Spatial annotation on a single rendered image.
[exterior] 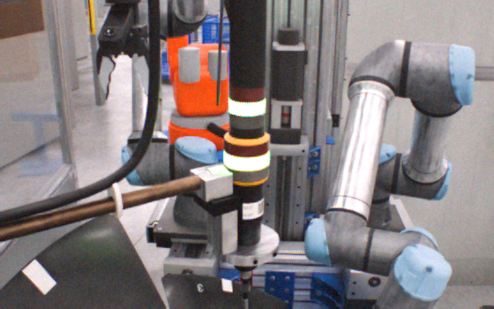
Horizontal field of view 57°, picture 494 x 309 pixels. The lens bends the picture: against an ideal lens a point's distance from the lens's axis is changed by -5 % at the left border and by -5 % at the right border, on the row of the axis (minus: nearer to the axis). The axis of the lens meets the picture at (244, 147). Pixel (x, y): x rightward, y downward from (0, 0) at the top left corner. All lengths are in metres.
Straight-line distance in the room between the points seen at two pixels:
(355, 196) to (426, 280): 0.21
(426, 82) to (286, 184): 0.64
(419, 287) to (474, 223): 2.17
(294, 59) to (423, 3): 1.17
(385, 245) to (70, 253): 0.49
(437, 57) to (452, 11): 1.45
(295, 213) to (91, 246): 0.99
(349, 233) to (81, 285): 0.45
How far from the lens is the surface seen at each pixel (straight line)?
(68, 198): 0.40
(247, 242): 0.49
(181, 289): 0.81
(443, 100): 0.99
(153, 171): 1.31
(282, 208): 1.47
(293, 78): 1.31
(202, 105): 4.49
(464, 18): 2.45
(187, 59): 4.32
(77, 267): 0.52
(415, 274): 0.69
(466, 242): 2.90
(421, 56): 0.97
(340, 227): 0.80
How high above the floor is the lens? 1.73
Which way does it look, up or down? 21 degrees down
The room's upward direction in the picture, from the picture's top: straight up
